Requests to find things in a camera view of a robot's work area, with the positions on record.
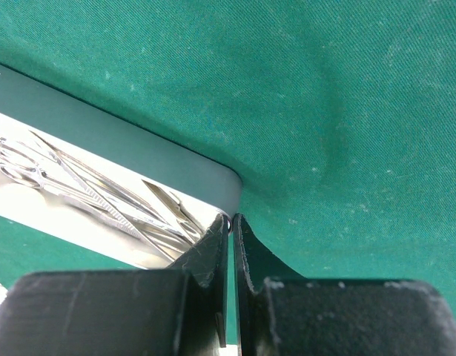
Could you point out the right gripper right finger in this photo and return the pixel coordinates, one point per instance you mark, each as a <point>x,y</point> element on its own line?
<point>281,312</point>

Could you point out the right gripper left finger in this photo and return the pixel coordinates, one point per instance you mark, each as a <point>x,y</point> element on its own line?
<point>177,310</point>

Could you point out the short tweezers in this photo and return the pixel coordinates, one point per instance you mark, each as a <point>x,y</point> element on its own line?
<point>121,203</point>

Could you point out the metal instrument tray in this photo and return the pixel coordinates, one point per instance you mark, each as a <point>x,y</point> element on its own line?
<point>119,150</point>

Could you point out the green surgical drape cloth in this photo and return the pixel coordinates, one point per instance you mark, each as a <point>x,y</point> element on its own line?
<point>338,116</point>

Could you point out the silver surgical scissors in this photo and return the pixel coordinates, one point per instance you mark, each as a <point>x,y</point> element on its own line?
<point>168,207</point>

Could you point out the silver hemostat forceps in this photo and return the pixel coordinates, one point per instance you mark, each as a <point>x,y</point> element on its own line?
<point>49,169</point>

